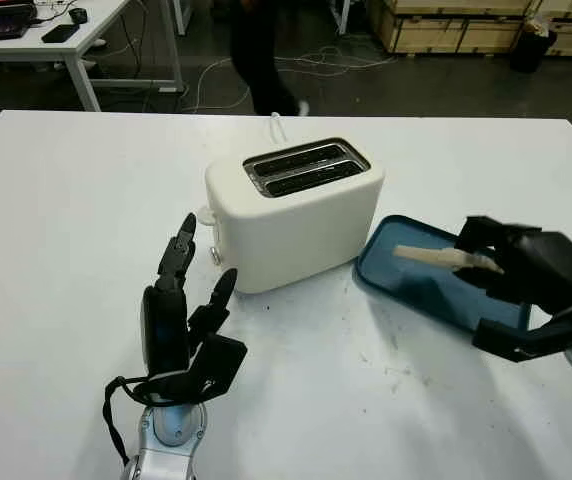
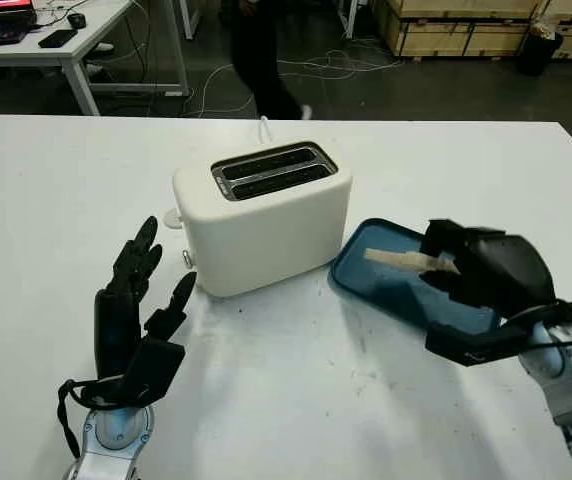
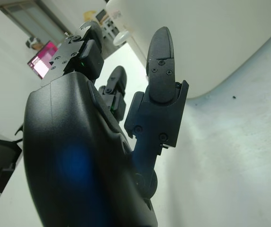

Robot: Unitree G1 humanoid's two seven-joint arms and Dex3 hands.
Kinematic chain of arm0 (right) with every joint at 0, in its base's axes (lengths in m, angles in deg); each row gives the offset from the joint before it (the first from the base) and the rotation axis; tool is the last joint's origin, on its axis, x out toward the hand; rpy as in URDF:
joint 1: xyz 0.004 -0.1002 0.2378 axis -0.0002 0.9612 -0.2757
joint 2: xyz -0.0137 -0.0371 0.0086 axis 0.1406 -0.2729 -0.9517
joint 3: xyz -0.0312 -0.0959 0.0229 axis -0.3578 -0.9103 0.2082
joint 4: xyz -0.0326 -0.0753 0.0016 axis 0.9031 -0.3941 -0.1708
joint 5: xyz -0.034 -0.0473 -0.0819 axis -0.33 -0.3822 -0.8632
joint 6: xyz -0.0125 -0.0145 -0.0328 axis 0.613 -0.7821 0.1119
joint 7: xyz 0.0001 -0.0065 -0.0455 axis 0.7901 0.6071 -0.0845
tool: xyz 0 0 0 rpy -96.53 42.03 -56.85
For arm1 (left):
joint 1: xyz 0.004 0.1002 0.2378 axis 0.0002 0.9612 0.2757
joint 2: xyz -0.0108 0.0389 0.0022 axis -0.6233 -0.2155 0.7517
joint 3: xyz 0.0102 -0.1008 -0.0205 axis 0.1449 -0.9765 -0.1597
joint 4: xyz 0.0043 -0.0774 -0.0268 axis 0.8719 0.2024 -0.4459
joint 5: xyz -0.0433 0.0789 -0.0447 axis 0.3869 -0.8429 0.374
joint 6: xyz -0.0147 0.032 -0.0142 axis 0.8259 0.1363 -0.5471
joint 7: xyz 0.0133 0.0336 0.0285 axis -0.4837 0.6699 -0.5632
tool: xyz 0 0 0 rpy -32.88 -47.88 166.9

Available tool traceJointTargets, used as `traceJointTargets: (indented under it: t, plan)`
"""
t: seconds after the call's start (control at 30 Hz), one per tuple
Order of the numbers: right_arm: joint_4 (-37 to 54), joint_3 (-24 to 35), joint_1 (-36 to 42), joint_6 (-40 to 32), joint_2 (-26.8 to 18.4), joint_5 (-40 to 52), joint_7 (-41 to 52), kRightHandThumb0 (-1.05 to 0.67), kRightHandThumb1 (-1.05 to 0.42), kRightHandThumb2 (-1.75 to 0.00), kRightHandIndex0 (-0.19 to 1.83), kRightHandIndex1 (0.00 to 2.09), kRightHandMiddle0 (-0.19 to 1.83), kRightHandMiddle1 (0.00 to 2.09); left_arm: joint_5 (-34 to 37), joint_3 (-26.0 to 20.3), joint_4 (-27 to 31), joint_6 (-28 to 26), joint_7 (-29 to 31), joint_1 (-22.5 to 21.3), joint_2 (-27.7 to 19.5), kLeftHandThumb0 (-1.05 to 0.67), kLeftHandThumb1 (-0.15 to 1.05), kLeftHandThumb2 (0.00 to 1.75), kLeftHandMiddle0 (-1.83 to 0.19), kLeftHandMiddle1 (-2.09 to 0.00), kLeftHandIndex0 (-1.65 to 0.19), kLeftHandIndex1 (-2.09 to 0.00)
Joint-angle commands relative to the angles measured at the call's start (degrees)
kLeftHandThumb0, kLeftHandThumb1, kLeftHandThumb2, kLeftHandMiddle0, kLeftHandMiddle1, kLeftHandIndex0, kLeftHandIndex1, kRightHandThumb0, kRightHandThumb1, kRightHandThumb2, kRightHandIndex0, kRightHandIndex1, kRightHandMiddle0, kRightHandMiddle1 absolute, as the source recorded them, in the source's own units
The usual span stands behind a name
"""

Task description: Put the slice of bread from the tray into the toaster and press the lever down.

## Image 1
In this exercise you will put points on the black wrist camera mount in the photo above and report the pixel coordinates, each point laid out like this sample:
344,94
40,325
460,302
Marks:
501,340
216,365

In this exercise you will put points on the blue plastic tray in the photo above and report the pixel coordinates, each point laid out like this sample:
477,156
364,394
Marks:
406,295

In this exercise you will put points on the white shoe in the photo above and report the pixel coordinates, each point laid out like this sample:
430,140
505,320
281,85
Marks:
100,43

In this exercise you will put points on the person in black trousers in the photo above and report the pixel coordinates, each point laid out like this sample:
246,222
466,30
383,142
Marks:
261,60

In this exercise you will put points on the white two-slot toaster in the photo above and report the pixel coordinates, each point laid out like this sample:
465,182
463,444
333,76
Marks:
306,235

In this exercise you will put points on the black smartphone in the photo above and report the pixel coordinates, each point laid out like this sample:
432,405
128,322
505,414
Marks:
60,33

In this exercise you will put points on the black computer mouse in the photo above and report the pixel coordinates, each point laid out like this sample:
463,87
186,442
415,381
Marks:
78,15

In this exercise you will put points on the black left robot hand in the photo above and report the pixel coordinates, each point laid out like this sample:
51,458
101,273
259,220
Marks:
163,330

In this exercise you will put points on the white office desk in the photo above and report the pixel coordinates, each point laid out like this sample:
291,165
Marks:
91,25

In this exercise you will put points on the white table frame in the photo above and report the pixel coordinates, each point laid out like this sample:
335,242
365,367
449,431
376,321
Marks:
181,15

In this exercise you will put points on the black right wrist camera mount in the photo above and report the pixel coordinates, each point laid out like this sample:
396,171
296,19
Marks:
501,340

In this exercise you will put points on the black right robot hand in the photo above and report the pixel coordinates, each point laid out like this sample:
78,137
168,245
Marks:
551,270

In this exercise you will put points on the black waste bin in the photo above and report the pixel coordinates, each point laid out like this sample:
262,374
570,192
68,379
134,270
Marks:
531,50

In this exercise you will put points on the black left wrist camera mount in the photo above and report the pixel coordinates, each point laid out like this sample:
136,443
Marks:
216,365

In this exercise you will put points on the slice of bread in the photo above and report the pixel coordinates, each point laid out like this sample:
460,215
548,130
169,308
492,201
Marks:
431,256

